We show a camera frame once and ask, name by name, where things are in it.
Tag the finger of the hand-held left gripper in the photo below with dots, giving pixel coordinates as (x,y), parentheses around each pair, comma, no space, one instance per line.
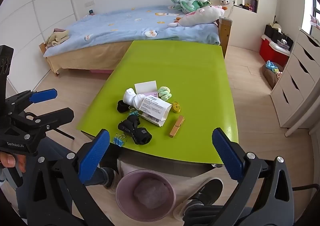
(42,95)
(58,115)

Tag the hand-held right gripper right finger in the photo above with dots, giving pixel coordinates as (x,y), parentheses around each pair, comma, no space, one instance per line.
(227,155)

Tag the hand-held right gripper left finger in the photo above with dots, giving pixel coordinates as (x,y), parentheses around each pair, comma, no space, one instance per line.
(96,155)

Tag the pink trash bin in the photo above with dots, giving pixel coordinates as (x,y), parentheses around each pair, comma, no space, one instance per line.
(125,203)

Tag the teal binder clip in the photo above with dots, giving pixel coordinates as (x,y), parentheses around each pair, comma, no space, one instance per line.
(133,112)

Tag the yellow tape measure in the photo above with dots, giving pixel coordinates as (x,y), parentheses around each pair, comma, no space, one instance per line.
(176,107)

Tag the person's left hand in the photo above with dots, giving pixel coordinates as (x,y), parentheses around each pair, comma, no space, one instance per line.
(11,162)

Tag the black white-soled shoe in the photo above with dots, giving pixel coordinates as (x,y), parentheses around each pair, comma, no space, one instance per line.
(108,177)
(210,189)

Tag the blue binder clip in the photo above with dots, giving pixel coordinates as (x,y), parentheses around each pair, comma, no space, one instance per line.
(116,140)

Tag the black sock bundle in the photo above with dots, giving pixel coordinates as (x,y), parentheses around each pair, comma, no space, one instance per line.
(136,132)

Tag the wooden bed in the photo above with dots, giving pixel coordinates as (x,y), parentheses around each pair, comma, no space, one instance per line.
(82,59)

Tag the small rolled black sock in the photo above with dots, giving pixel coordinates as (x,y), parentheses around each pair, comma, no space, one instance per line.
(123,107)

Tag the wooden clothespin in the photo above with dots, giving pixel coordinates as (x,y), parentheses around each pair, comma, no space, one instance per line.
(177,126)

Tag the folded beige cloth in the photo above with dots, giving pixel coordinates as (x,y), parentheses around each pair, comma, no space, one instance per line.
(58,37)

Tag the pink box under bed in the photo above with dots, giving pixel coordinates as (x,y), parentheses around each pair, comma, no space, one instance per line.
(100,71)

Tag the crumpled translucent plastic wrap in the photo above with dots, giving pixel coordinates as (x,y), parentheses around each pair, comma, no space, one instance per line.
(151,194)

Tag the rolled white sock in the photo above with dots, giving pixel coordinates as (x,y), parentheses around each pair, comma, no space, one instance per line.
(132,98)

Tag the white medicine box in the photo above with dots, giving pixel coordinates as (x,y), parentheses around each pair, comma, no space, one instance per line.
(156,110)

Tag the black office chair base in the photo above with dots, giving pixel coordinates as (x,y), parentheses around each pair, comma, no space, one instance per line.
(306,187)

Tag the pink box with white flap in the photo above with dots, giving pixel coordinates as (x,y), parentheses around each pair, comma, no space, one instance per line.
(146,86)

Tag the green and white scrunchie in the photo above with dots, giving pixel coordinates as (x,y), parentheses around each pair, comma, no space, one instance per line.
(164,93)

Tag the brown pet bed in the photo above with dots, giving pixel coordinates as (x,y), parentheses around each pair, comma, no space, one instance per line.
(270,77)

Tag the white drawer unit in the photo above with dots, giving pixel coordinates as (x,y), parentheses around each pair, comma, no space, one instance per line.
(295,85)

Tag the blue plush toy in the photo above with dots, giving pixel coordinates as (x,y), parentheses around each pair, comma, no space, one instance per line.
(271,65)

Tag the blue printed blanket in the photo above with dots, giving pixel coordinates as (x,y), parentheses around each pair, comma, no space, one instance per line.
(125,25)

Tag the red storage box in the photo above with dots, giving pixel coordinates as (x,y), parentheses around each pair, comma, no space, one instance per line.
(271,53)

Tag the black storage bins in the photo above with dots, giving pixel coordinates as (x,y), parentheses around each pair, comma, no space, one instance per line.
(271,32)

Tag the white unicorn plush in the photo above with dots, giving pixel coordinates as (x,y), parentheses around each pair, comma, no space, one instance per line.
(200,15)

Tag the purple box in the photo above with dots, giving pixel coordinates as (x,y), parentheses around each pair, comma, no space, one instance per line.
(253,5)

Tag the green plush toy pile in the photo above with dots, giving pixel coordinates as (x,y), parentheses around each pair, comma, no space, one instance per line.
(190,1)

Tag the window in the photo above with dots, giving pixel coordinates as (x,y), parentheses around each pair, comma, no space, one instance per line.
(312,8)

